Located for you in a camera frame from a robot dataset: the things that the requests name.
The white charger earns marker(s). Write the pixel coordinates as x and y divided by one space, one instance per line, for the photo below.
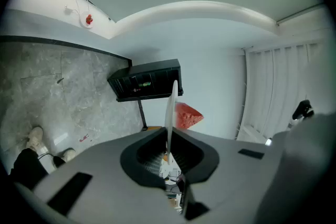
68 9

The person's right white shoe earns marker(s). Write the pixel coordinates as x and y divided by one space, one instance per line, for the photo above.
68 155

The red watermelon slice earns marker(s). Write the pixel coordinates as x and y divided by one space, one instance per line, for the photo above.
187 116

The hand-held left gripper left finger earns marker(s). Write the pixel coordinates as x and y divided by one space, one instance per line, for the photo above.
131 162

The person's left white shoe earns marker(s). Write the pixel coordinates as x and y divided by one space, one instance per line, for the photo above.
35 137

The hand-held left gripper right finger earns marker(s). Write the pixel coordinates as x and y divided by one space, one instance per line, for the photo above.
210 162

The black leg wooden table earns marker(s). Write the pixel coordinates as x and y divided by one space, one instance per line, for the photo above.
142 112

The small red bottle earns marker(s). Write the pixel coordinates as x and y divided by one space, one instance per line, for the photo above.
136 90

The green bottle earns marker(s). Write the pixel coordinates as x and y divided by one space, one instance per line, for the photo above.
145 84

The person's white shoe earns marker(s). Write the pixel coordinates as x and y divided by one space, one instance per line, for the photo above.
35 137
68 155

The white curtain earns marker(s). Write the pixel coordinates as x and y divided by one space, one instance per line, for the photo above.
275 86

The person's black trousers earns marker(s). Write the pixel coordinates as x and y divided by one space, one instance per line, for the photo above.
27 168

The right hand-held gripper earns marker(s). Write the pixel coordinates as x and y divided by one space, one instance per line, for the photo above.
302 108

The white plate with red fruit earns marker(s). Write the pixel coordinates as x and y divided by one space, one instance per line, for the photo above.
88 20

